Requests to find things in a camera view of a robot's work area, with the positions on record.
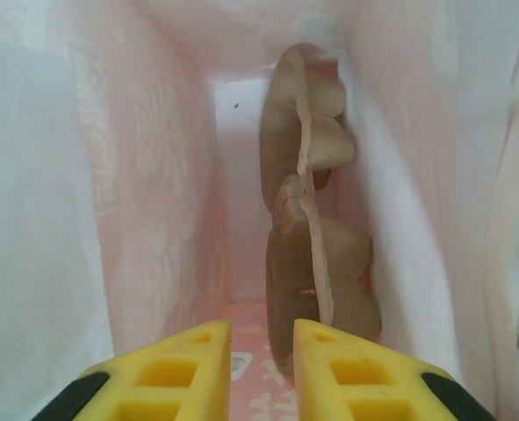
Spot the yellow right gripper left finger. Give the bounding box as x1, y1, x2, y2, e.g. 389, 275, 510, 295
44, 318, 233, 421

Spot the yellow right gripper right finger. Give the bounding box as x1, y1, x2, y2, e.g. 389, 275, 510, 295
294, 318, 497, 421

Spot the brown pulp cup carrier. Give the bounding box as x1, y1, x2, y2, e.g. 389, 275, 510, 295
258, 41, 384, 383

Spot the red carton box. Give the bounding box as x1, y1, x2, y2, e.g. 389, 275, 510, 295
0, 0, 519, 421

